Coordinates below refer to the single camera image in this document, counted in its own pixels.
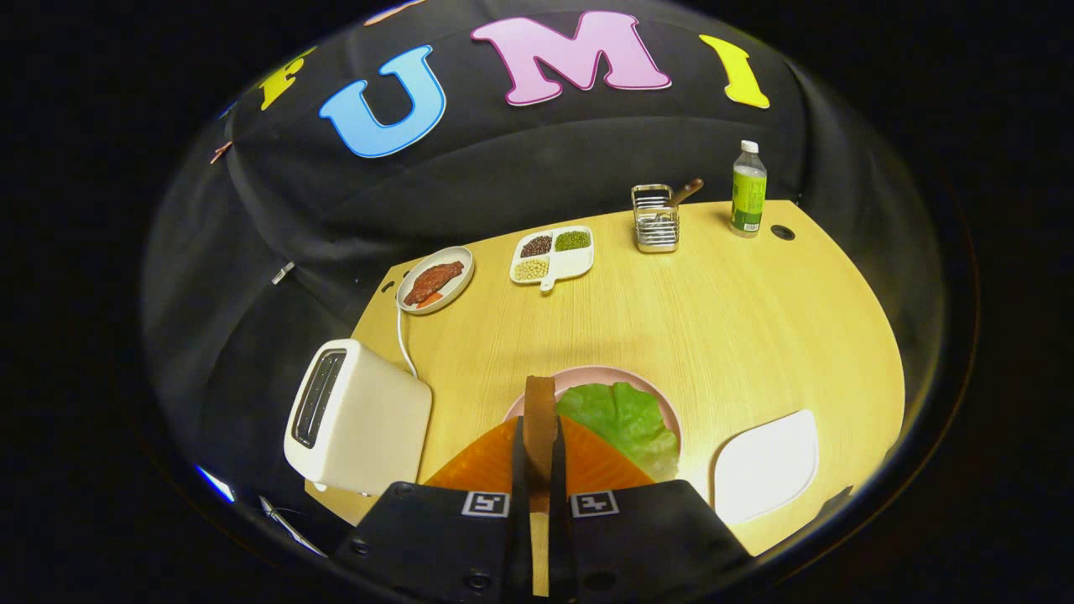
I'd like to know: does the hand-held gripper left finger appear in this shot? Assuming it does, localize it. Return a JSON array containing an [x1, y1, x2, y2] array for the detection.
[[331, 415, 534, 601]]

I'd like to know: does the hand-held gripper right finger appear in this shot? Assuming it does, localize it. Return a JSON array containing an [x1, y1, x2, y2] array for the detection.
[[547, 414, 753, 601]]

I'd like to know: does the white bread slice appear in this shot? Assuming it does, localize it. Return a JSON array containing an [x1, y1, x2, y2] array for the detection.
[[524, 375, 560, 598]]

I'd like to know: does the green lettuce leaf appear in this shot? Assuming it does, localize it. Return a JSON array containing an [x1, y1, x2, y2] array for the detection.
[[555, 382, 680, 483]]

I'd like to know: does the pink round plate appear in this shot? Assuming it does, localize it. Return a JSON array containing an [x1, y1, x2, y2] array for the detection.
[[502, 365, 684, 483]]

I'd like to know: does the white toaster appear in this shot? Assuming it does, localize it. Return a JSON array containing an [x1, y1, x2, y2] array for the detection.
[[284, 338, 434, 497]]

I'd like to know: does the white rectangular plate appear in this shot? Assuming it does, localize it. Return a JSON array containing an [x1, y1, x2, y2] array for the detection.
[[712, 409, 820, 527]]

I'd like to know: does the grey oval plate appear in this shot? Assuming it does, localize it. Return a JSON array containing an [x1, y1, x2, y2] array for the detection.
[[396, 246, 476, 316]]

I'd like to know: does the brown meat slice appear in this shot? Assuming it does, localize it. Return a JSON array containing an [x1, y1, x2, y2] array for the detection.
[[404, 260, 466, 306]]

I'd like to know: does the white divided dish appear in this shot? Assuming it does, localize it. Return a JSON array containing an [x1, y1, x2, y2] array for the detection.
[[509, 225, 596, 293]]

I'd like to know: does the black backdrop cloth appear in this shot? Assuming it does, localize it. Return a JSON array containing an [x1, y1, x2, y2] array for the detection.
[[138, 0, 949, 538]]

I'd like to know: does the green label plastic bottle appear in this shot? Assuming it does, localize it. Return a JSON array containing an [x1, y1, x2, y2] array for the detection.
[[729, 140, 769, 239]]

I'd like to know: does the white toaster cable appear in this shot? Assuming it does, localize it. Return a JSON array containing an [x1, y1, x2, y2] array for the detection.
[[396, 289, 420, 378]]

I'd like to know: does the metal wire rack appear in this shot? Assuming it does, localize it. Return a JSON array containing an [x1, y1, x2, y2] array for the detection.
[[631, 184, 680, 254]]

